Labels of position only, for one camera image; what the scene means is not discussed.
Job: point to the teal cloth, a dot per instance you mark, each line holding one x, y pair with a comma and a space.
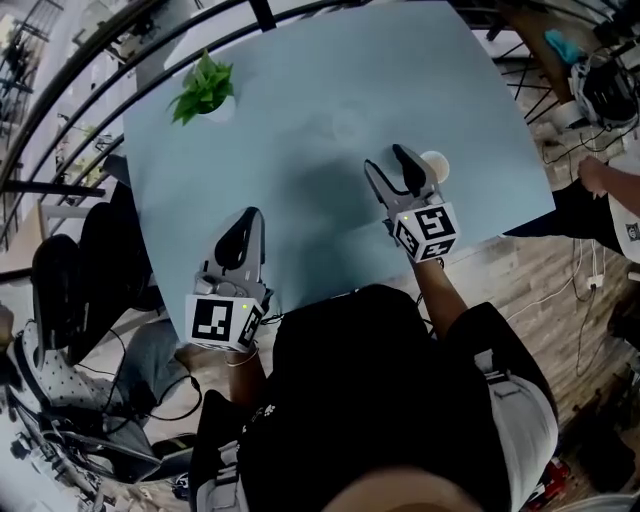
562, 45

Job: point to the white paper roll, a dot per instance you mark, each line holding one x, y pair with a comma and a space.
570, 116

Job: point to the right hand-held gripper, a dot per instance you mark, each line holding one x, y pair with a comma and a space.
425, 230

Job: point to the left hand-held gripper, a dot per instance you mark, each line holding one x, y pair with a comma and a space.
215, 322

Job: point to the clear plastic cup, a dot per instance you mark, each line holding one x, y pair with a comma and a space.
350, 127

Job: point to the person's left forearm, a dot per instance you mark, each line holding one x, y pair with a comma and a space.
245, 380

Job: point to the person's black grey top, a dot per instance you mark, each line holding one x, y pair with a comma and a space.
375, 390

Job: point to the red plastic cup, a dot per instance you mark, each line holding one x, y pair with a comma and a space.
442, 178

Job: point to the person's right forearm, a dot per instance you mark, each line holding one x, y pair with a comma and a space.
435, 295

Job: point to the black office chair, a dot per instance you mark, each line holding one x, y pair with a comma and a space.
110, 240
55, 280

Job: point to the light blue table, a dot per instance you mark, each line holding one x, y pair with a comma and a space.
262, 12

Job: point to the red case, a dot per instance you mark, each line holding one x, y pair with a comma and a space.
554, 480

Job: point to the green plant in white pot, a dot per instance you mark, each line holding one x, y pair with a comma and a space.
202, 92

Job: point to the white power strip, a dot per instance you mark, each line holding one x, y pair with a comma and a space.
593, 281

